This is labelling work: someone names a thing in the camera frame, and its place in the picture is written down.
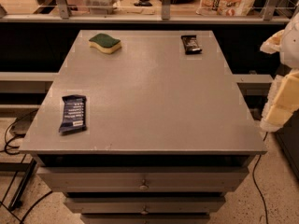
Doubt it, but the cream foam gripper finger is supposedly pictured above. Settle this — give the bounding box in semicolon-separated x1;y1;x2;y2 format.
260;70;299;133

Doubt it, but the dark chocolate rxbar wrapper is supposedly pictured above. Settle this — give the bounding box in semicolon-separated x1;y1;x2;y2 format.
181;35;202;55

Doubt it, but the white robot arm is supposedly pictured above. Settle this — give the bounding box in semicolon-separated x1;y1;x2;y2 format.
260;14;299;133

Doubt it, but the green and yellow sponge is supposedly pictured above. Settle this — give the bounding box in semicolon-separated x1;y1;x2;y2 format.
89;33;121;54

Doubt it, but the printed plastic bag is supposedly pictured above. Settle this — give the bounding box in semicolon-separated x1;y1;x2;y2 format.
196;0;255;16

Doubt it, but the grey drawer cabinet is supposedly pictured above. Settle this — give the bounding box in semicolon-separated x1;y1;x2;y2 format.
21;31;266;224

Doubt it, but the top drawer metal knob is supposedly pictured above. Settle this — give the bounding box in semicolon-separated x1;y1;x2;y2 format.
139;179;149;190

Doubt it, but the drawer metal knob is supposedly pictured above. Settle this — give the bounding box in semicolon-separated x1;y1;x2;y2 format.
140;206;149;215
139;179;149;190

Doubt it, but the clear plastic container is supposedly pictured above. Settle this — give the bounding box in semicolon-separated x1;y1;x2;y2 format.
82;0;121;16

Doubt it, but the blue snack bar wrapper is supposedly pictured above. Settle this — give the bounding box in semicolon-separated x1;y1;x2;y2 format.
59;95;86;133

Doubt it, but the grey metal railing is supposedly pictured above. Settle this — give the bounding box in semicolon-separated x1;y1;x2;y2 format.
0;0;299;23

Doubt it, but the black metal stand leg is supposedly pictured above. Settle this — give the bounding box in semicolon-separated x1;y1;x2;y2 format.
8;159;36;211

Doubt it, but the black cable right floor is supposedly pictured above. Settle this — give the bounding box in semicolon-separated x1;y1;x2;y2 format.
251;131;270;224

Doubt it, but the black cables left floor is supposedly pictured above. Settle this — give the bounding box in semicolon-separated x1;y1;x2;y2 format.
0;109;54;224

